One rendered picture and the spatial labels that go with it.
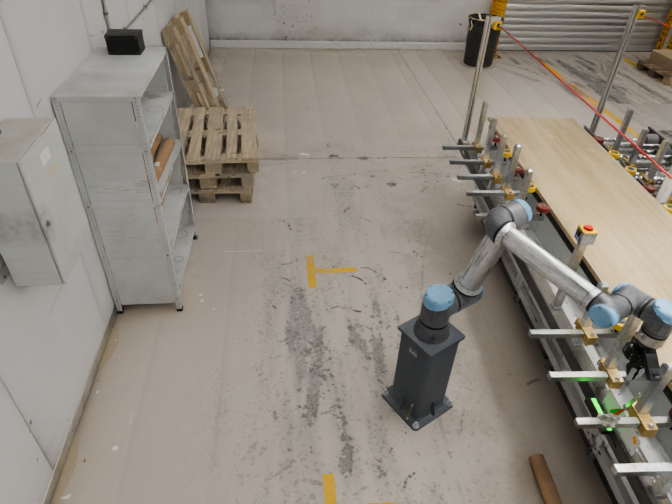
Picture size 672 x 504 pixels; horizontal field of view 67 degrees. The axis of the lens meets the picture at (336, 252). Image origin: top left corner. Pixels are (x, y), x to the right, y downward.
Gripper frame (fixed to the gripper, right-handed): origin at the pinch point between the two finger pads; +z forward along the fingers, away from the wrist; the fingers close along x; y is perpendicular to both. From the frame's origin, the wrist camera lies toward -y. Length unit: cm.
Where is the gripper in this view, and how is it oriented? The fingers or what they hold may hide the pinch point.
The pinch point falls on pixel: (631, 380)
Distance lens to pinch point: 233.2
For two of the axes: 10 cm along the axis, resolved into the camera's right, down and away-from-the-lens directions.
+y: -0.4, -6.1, 7.9
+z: -0.3, 7.9, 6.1
